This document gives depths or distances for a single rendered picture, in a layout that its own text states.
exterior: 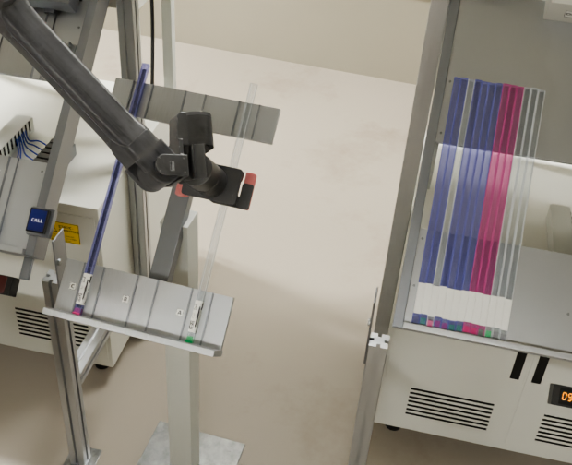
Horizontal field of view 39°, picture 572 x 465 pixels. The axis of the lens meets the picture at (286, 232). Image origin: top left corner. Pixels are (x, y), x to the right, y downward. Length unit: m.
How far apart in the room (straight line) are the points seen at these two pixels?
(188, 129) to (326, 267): 1.56
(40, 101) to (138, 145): 1.25
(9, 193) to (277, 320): 1.12
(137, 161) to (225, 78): 2.74
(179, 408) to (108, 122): 0.90
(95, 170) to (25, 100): 0.45
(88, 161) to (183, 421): 0.73
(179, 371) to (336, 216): 1.35
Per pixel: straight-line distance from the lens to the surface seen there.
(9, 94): 2.60
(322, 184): 3.27
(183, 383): 1.94
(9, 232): 1.81
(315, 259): 2.88
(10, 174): 1.84
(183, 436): 2.09
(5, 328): 2.49
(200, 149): 1.36
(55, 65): 1.33
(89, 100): 1.32
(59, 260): 1.77
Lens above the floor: 1.81
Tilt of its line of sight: 37 degrees down
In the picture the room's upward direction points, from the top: 4 degrees clockwise
